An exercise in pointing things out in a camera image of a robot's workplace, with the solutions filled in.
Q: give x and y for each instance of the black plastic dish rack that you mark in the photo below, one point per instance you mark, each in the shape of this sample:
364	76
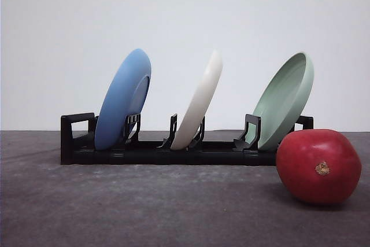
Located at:
78	136

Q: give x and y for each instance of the green plate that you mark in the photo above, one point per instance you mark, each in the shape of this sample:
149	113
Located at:
283	102

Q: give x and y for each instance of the red pomegranate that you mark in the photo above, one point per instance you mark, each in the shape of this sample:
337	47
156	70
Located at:
318	165

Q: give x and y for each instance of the white plate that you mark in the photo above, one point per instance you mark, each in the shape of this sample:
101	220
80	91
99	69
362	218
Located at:
197	102

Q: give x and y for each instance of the blue plate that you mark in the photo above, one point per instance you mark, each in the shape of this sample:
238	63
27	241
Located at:
125	96

